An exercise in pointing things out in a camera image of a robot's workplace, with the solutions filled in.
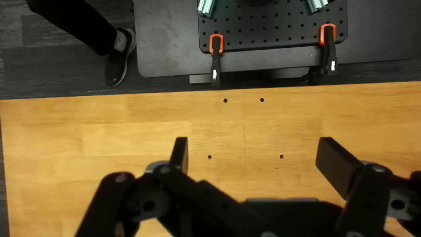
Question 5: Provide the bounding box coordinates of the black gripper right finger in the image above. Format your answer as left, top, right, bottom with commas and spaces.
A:
315, 137, 361, 199

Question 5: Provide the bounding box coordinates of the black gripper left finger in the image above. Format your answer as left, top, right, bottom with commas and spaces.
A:
169, 137, 188, 173

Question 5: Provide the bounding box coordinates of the left orange black clamp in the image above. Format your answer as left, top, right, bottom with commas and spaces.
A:
209, 33, 223, 87

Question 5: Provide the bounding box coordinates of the orange black clamp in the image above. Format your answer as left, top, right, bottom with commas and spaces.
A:
209, 33, 223, 87
318, 24, 338, 75

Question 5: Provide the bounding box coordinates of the black sneaker foot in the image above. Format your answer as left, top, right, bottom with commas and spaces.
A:
105, 28, 135, 87

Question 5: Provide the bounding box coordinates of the right orange black clamp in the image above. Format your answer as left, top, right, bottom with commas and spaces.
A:
318, 24, 338, 75

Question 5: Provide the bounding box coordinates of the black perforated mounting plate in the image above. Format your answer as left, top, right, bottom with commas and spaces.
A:
197, 0, 347, 53

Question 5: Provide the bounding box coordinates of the black trouser leg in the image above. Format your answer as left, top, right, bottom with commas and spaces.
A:
24, 0, 116, 56

